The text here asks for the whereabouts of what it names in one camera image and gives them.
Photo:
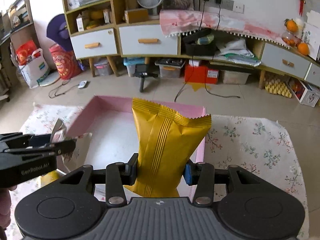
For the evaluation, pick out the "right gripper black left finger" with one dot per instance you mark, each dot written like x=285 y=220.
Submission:
x=117 y=175

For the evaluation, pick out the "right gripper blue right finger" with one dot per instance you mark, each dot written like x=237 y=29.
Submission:
x=200 y=175

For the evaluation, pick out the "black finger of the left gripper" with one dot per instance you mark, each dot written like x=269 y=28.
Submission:
x=23 y=146

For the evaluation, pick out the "white patterned snack packet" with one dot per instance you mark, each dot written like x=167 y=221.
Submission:
x=77 y=158

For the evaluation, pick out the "gold snack packet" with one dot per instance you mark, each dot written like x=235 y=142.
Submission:
x=167 y=139

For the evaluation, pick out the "pink cardboard box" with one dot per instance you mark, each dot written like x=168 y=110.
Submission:
x=114 y=137

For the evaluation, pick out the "floral tablecloth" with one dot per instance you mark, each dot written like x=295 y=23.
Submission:
x=260 y=146

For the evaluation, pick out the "red cartoon bag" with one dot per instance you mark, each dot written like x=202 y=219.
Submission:
x=65 y=61

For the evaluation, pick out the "white shopping bag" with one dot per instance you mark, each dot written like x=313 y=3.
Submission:
x=35 y=70

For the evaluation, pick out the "red gift box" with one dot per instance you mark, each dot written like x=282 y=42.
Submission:
x=198 y=72

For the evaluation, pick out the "yellow egg tray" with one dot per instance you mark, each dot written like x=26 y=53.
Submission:
x=275 y=84

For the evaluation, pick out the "purple hat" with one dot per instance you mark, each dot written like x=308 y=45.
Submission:
x=57 y=31

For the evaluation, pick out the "wooden cabinet with drawers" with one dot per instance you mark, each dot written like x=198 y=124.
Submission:
x=145 y=38

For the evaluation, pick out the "pink cloth cover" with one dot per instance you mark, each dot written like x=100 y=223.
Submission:
x=176 y=22

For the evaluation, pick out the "orange fruit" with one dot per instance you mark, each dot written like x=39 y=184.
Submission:
x=303 y=48

